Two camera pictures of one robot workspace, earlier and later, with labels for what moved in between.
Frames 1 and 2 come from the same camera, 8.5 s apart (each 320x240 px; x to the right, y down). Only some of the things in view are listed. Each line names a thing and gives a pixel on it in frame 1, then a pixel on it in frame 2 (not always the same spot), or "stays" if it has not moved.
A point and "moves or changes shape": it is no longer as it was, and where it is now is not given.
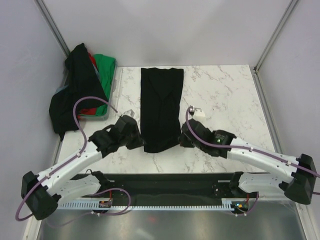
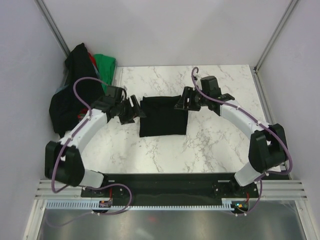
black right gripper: [183, 142] -> [190, 92]
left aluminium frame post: [42, 6] stays
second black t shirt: [81, 79] stays
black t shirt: [161, 93] moves or changes shape
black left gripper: [139, 141] -> [131, 115]
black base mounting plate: [169, 187] stays
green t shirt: [107, 66] stays
